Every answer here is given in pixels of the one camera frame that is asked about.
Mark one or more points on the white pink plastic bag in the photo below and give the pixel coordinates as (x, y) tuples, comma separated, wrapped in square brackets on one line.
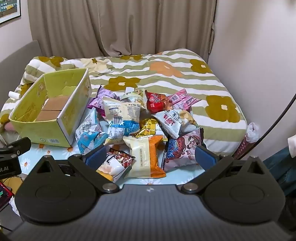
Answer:
[(252, 132)]

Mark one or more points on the white tube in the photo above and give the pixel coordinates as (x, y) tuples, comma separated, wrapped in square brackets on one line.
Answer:
[(13, 94)]

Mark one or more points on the white blue snack packet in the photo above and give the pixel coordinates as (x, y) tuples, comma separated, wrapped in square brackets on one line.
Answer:
[(122, 115), (89, 134)]

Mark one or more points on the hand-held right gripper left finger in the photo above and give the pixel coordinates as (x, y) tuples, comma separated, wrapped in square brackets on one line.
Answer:
[(96, 158)]

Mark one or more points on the striped floral blanket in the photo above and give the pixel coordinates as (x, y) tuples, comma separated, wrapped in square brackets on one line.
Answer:
[(161, 76)]

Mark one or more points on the beige curtain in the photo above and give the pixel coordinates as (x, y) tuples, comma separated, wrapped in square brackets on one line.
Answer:
[(115, 23)]

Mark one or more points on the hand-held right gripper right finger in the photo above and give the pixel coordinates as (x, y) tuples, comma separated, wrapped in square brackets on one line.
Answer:
[(205, 158)]

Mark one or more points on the green white snack packet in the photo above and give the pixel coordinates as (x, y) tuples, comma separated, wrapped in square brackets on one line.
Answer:
[(134, 96)]

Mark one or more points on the gold snack packet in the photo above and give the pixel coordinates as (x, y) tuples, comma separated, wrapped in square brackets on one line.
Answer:
[(150, 128)]

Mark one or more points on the grey headboard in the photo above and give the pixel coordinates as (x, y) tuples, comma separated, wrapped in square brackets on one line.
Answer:
[(13, 55)]

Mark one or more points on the teal garment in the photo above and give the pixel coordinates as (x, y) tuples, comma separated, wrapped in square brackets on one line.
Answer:
[(282, 166)]

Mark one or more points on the maroon dotted bag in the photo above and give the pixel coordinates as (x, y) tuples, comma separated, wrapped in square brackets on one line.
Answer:
[(242, 147)]

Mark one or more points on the pink white snack packet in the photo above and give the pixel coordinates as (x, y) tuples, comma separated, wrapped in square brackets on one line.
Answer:
[(185, 98)]

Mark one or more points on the newsprint pattern snack packet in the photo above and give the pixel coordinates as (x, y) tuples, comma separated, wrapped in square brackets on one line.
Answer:
[(171, 122)]

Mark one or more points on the cream orange snack packet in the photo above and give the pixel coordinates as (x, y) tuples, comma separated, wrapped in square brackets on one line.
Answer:
[(143, 157)]

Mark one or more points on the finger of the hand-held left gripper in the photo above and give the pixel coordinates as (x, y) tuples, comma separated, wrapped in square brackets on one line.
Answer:
[(18, 147)]

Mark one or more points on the pink plush toy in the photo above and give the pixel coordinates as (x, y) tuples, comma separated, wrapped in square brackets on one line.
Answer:
[(8, 127)]

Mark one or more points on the red snack packet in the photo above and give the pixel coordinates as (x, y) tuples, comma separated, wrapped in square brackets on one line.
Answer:
[(157, 102)]

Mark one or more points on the purple grey snack packet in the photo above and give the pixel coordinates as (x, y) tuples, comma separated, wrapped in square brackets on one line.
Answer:
[(185, 148)]

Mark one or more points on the red device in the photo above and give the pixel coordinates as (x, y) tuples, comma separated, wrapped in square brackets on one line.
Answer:
[(4, 193)]

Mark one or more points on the framed wall picture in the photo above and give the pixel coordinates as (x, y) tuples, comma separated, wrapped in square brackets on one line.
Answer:
[(8, 10)]

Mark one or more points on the yellow-green cardboard box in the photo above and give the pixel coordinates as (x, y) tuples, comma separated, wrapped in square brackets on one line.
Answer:
[(67, 92)]

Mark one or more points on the brown white snack packet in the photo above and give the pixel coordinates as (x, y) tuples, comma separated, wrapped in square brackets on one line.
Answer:
[(118, 162)]

